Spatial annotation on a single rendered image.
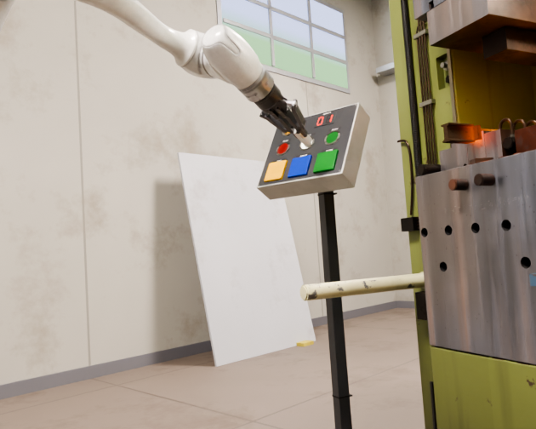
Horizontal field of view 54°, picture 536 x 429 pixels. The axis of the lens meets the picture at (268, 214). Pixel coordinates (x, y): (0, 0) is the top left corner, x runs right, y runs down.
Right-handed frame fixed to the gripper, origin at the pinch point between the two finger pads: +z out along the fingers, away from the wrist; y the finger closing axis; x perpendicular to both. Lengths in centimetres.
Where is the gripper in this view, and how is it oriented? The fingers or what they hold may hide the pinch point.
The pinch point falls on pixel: (303, 136)
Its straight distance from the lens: 155.7
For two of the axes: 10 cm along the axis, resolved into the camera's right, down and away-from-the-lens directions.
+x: 2.6, -8.6, 4.5
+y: 7.7, -1.0, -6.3
